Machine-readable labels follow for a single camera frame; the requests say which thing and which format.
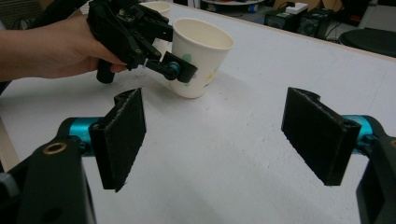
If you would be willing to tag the grey board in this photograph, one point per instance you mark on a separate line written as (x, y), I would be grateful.
(379, 18)

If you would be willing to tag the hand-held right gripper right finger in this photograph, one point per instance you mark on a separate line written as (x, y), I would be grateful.
(320, 137)

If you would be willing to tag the white power strip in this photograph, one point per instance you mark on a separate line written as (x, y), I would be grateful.
(297, 7)

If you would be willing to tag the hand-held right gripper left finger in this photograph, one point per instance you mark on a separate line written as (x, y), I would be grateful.
(120, 140)

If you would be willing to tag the black equipment box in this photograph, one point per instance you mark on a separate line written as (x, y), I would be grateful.
(316, 23)
(280, 20)

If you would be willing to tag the black round stool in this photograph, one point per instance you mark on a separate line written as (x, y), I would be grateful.
(370, 42)

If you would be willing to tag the white printed paper cup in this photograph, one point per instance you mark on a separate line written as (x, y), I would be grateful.
(157, 7)
(199, 46)

